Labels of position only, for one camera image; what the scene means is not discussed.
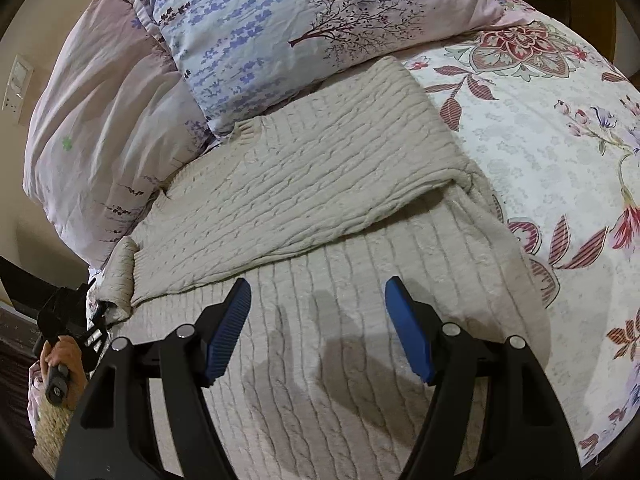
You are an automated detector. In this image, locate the white wall socket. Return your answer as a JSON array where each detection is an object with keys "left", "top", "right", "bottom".
[{"left": 1, "top": 84, "right": 27, "bottom": 112}]

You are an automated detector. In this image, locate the pink floral print pillow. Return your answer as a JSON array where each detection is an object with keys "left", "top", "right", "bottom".
[{"left": 22, "top": 0, "right": 217, "bottom": 271}]

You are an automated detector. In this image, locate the beige cable knit sweater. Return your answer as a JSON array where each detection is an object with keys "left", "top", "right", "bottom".
[{"left": 92, "top": 55, "right": 553, "bottom": 480}]

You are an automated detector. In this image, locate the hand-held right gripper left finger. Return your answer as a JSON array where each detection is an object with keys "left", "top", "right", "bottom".
[{"left": 55, "top": 277, "right": 253, "bottom": 480}]

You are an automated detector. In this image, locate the lavender tree print pillow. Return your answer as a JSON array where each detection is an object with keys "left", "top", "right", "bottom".
[{"left": 95, "top": 0, "right": 506, "bottom": 137}]

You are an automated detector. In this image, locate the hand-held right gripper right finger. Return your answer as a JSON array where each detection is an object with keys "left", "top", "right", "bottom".
[{"left": 384, "top": 276, "right": 583, "bottom": 480}]

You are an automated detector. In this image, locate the person's left hand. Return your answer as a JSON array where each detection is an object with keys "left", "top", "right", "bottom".
[{"left": 41, "top": 334, "right": 90, "bottom": 398}]

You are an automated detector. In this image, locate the floral bedsheet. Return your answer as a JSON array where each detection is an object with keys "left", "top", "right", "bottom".
[{"left": 85, "top": 0, "right": 640, "bottom": 476}]

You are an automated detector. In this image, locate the white wall switch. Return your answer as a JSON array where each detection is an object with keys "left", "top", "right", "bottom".
[{"left": 11, "top": 54, "right": 34, "bottom": 87}]

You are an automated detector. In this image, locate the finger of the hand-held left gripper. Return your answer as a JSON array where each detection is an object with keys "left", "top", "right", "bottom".
[{"left": 86, "top": 301, "right": 110, "bottom": 352}]

